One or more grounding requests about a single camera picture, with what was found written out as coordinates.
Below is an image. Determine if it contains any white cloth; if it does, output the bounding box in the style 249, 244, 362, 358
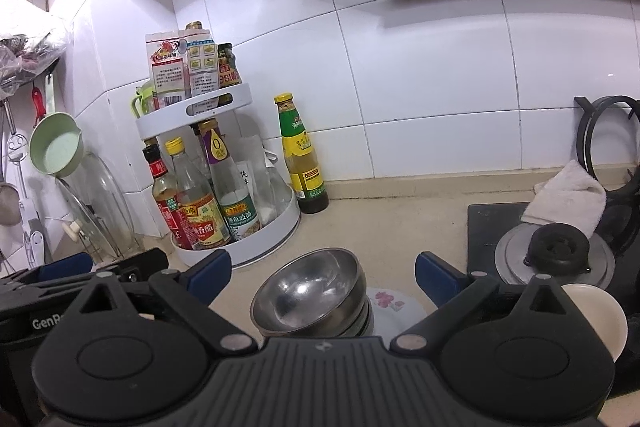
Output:
520, 159, 607, 239

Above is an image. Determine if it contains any metal slotted spatula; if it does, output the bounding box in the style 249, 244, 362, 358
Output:
0, 99, 30, 165

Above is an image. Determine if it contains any black pan support ring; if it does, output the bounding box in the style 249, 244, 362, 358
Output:
574, 94, 640, 188

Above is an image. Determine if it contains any red-cap sauce bottle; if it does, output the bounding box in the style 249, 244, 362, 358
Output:
142, 143, 196, 250

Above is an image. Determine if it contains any red and white seasoning packet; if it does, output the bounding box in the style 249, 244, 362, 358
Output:
145, 31, 191, 110

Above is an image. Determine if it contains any purple-label sauce bottle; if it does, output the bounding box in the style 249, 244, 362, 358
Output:
197, 121, 262, 240

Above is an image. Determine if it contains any red hanging utensil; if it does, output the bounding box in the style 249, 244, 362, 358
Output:
31, 86, 47, 128

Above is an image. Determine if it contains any metal mesh strainer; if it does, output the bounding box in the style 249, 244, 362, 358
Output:
0, 181, 20, 228

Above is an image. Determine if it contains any cream ceramic bowl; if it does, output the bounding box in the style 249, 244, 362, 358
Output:
560, 283, 628, 364

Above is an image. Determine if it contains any black glass cooktop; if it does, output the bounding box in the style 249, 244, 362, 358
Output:
466, 202, 640, 398

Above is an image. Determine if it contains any clear plastic packet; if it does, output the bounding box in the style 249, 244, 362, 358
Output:
235, 134, 273, 228

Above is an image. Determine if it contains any black burner cap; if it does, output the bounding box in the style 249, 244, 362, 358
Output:
524, 223, 591, 278

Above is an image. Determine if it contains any glass pot lid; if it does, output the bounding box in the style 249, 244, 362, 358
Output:
56, 151, 141, 260

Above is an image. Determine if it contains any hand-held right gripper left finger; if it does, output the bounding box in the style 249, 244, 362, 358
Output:
65, 249, 258, 354

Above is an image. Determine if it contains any white two-tier condiment rack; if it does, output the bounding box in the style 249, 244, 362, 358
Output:
135, 82, 301, 269

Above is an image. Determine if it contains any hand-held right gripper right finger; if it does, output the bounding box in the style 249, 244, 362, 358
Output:
390, 252, 583, 353

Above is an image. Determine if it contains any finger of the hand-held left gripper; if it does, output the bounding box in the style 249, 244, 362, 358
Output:
0, 252, 94, 296
114, 248, 170, 294

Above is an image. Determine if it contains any clear plastic bag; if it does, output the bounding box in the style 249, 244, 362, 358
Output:
0, 14, 71, 100

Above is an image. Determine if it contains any pink flower print plate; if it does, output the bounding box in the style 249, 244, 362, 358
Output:
367, 287, 426, 340

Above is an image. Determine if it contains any yellow-cap green-label bottle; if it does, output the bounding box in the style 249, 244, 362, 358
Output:
273, 93, 330, 214

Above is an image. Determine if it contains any white hanging utensil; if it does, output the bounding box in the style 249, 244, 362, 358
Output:
17, 159, 48, 269

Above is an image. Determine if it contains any pale green scoop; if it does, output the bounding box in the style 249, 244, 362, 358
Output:
29, 74, 83, 178

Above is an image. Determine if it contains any silver burner plate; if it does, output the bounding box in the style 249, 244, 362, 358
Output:
494, 224, 617, 290

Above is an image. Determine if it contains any yellow-cap vinegar bottle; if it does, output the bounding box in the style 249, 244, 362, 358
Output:
165, 138, 232, 249

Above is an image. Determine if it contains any white and yellow seasoning packet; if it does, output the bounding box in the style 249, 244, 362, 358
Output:
186, 29, 221, 98

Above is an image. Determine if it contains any dark jar with red label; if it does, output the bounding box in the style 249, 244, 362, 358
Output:
216, 43, 242, 88

